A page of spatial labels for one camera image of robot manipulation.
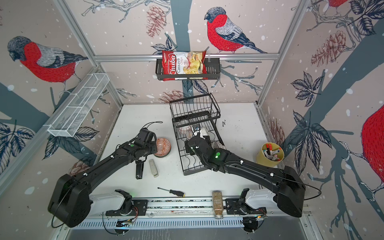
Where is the black stapler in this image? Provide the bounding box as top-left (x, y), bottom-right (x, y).
top-left (136, 160), bottom-right (145, 180)

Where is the red chips bag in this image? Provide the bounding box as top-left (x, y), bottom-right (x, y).
top-left (162, 51), bottom-right (207, 81)

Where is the black yellow screwdriver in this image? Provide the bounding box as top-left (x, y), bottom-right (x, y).
top-left (157, 187), bottom-right (185, 198)

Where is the black wall basket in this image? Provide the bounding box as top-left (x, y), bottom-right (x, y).
top-left (155, 58), bottom-right (221, 81)

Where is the grain filled jar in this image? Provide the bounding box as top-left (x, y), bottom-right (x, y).
top-left (212, 191), bottom-right (224, 219)

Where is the black wire dish rack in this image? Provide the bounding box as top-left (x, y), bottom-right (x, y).
top-left (169, 94), bottom-right (225, 176)

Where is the white red patterned bowl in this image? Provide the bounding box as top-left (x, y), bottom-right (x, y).
top-left (178, 126), bottom-right (193, 139)

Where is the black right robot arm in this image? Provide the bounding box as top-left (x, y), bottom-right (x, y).
top-left (186, 136), bottom-right (306, 218)

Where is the white mesh wall shelf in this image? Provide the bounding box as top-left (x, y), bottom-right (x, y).
top-left (48, 73), bottom-right (110, 137)

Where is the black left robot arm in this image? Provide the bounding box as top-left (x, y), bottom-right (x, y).
top-left (48, 128), bottom-right (157, 227)

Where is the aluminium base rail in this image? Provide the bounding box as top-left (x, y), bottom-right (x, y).
top-left (74, 197), bottom-right (298, 232)

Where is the white rectangular block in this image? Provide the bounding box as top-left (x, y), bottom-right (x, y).
top-left (149, 159), bottom-right (159, 178)

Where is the yellow cup holder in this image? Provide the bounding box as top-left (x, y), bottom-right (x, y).
top-left (256, 143), bottom-right (285, 168)

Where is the red marker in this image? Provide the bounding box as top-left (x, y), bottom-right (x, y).
top-left (266, 144), bottom-right (272, 152)

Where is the white maroon sunburst bowl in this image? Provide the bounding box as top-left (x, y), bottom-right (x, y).
top-left (212, 142), bottom-right (226, 150)

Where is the white ceramic bowl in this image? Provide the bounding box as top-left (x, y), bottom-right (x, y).
top-left (200, 128), bottom-right (209, 138)

